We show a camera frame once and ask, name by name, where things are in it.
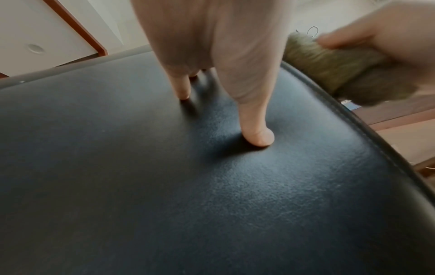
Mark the person's right hand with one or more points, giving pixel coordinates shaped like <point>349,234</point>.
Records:
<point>394,32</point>

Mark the person's left hand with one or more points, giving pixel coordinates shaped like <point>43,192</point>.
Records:
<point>224,37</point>

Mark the green cleaning cloth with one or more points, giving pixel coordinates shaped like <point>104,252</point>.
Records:
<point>346,75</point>

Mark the black leather chair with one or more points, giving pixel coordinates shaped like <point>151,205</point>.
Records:
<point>170,204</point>

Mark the brown wooden table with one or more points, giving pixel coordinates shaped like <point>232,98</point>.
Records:
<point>401,115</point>

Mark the round ceiling light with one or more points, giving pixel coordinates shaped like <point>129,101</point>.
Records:
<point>35,48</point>

